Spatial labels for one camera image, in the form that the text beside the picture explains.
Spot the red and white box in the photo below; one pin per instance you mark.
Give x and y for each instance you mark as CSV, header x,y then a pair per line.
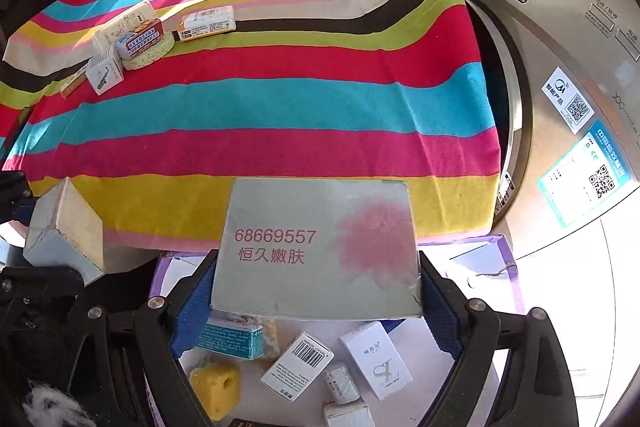
x,y
142,39

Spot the grey box with pink flower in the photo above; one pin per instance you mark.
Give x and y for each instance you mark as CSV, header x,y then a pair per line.
x,y
310,247

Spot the silver washing machine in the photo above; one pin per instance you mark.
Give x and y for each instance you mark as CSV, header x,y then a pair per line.
x,y
550,57

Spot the white box with purple rim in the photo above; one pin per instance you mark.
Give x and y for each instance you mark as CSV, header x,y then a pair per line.
x,y
480,267

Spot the orange and white box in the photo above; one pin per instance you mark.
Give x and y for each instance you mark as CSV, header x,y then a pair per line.
x,y
207,24

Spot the black box with gold print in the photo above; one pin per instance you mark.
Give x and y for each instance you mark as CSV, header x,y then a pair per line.
x,y
252,423

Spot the teal and white box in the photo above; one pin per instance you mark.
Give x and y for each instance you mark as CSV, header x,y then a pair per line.
x,y
227,339

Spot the yellowish clear packet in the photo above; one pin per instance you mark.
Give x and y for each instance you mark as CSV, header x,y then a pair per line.
x,y
271,339

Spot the white box with saxophone print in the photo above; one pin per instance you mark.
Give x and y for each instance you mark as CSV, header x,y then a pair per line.
x,y
105,74

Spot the long white box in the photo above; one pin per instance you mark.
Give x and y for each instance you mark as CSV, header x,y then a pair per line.
x,y
120,27

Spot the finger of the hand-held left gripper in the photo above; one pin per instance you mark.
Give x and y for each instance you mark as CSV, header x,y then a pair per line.
x,y
45,284
20,207

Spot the small orange box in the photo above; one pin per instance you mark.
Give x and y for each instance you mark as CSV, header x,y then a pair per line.
x,y
74,84

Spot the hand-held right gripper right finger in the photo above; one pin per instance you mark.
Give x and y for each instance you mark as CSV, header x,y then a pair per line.
x,y
440,312

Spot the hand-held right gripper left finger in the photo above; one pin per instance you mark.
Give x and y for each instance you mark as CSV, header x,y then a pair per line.
x,y
192,312

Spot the white and silver box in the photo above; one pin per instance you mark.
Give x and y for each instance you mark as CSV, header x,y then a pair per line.
x,y
375,359

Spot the striped colourful cloth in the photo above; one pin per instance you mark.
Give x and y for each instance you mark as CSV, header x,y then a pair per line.
x,y
275,107

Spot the small white box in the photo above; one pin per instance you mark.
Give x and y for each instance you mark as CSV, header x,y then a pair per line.
x,y
347,414
340,384

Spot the white box with barcode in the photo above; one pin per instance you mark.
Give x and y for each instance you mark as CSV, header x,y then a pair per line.
x,y
295,364

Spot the round yellow green sponge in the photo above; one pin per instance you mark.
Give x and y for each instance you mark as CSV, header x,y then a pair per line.
x,y
150,57

